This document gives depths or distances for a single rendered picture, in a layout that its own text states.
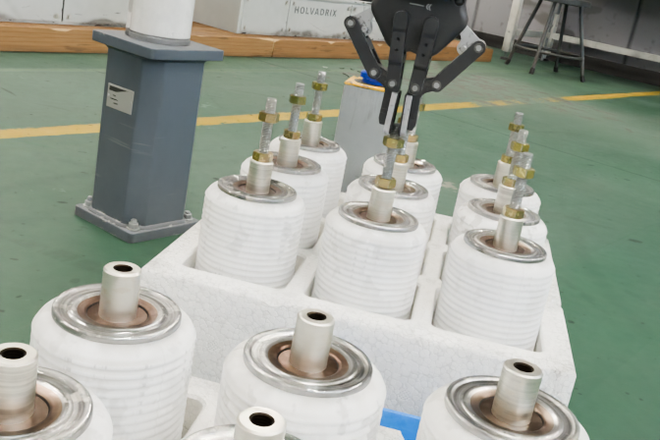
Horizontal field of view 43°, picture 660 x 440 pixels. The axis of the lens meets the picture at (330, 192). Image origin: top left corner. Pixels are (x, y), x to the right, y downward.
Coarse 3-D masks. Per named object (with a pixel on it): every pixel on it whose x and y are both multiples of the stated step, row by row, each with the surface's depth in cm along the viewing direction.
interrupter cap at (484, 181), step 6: (480, 174) 101; (486, 174) 102; (474, 180) 98; (480, 180) 99; (486, 180) 100; (492, 180) 100; (480, 186) 96; (486, 186) 96; (492, 186) 98; (528, 186) 100; (528, 192) 96
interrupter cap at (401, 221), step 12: (348, 204) 80; (360, 204) 80; (348, 216) 76; (360, 216) 77; (396, 216) 79; (408, 216) 79; (372, 228) 74; (384, 228) 74; (396, 228) 75; (408, 228) 75
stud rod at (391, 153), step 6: (396, 126) 75; (396, 132) 75; (390, 150) 76; (396, 150) 76; (390, 156) 76; (384, 162) 77; (390, 162) 76; (384, 168) 76; (390, 168) 76; (384, 174) 77; (390, 174) 76
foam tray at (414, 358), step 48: (192, 240) 84; (432, 240) 98; (192, 288) 75; (240, 288) 75; (288, 288) 77; (432, 288) 83; (240, 336) 75; (384, 336) 72; (432, 336) 72; (432, 384) 73
